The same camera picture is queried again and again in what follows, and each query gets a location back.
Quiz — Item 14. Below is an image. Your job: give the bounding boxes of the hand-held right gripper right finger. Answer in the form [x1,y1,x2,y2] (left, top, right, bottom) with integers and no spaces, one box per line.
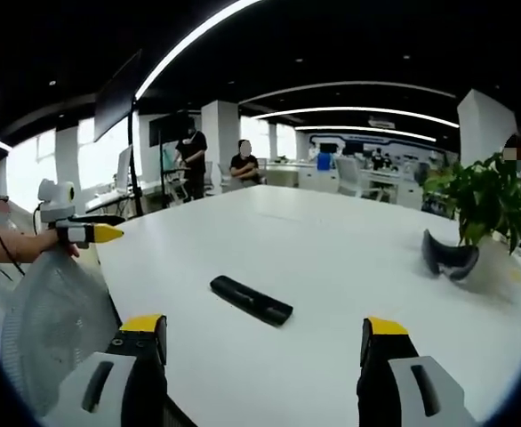
[356,316,479,427]

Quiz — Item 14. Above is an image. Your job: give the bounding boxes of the white mesh bag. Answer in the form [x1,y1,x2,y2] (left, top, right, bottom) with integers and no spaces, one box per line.
[0,247,123,418]

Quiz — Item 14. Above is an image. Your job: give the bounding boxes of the black wall screen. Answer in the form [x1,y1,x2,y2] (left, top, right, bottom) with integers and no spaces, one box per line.
[148,111,196,147]

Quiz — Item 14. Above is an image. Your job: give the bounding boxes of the large black screen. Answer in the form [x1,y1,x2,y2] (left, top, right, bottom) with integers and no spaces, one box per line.
[92,48,144,144]

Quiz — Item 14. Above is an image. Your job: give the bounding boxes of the black screen stand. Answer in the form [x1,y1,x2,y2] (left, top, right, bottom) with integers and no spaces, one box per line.
[128,95,147,219]

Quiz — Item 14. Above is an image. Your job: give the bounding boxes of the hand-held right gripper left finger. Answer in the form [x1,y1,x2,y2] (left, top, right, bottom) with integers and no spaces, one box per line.
[41,313,169,427]

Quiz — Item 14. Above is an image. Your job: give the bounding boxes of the long ceiling light strip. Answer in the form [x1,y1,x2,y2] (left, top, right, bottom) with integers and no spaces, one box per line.
[134,0,261,101]

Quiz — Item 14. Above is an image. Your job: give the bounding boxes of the green potted plant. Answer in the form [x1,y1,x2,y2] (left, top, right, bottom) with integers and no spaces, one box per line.
[421,152,521,255]

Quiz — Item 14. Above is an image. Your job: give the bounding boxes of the black headset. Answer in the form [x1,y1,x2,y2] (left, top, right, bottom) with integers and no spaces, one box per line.
[421,228,481,283]

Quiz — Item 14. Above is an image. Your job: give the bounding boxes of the white office chair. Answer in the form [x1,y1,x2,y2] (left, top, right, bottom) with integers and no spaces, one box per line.
[333,157,365,197]

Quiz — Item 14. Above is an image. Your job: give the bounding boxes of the black remote control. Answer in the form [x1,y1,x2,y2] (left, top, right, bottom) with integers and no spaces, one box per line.
[210,275,294,328]

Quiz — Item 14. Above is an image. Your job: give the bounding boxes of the black cable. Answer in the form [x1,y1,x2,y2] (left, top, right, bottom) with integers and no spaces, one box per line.
[0,177,27,278]

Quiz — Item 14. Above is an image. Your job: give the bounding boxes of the white plant pot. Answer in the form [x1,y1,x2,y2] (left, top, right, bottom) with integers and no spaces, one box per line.
[463,234,521,304]

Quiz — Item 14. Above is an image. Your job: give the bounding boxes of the person's left hand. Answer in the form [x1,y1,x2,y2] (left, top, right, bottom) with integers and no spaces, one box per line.
[54,239,81,260]

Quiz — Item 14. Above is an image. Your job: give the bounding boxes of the white computer monitor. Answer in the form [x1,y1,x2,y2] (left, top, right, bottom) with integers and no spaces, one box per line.
[116,145,134,193]

